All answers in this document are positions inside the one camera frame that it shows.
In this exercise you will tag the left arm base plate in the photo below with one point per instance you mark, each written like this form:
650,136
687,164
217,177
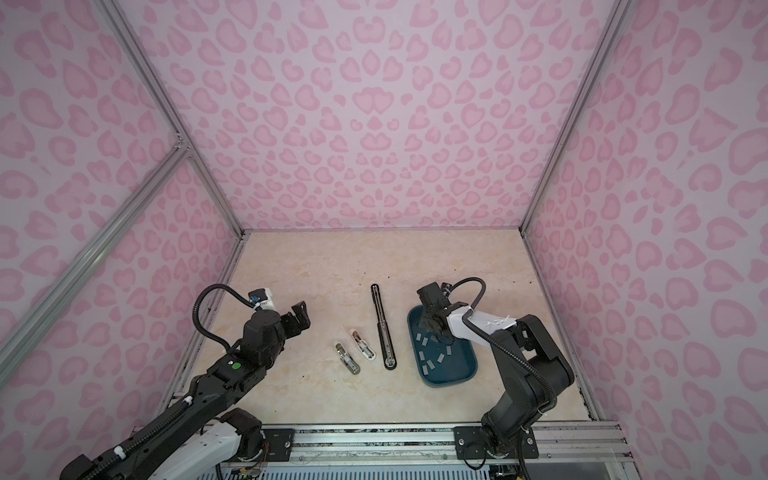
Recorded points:
277,445

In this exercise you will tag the aluminium front rail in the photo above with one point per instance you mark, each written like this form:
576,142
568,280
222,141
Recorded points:
567,450

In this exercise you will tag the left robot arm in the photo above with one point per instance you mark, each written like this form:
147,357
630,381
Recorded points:
204,428

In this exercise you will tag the teal plastic tray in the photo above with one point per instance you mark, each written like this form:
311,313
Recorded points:
457,368

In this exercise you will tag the black stapler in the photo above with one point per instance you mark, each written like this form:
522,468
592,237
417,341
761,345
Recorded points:
389,356

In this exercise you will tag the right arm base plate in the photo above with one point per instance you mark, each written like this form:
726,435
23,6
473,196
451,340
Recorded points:
479,443

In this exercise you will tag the aluminium diagonal frame bar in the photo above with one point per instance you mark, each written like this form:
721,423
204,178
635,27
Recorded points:
41,317

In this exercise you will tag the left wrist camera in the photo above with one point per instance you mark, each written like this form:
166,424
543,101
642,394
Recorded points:
262,299

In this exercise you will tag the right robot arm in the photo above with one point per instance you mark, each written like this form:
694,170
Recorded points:
532,368

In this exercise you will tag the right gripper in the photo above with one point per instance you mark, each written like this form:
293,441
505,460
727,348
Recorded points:
423,319

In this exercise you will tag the beige small stapler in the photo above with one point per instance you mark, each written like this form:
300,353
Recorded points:
350,364

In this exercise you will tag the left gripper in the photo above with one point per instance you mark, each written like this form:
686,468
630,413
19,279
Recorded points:
296,328

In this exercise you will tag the pink small stapler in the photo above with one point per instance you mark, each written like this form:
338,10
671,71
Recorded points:
363,346

